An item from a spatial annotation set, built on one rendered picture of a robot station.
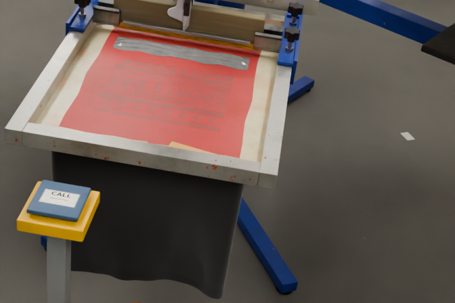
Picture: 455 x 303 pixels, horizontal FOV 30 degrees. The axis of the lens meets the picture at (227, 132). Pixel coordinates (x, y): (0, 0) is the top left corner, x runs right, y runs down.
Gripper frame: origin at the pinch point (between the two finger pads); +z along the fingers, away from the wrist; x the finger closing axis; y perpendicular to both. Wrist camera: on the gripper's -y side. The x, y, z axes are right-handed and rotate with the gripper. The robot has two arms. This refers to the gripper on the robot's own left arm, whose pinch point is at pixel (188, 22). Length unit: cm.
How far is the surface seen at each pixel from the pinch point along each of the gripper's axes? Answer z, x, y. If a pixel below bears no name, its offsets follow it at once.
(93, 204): 6, 75, 6
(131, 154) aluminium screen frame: 3, 60, 2
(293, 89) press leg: 96, -144, -36
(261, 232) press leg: 96, -35, -30
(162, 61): 5.3, 13.7, 4.1
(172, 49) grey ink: 4.8, 7.2, 2.5
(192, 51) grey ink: 4.9, 6.7, -2.7
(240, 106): 5.4, 29.6, -18.2
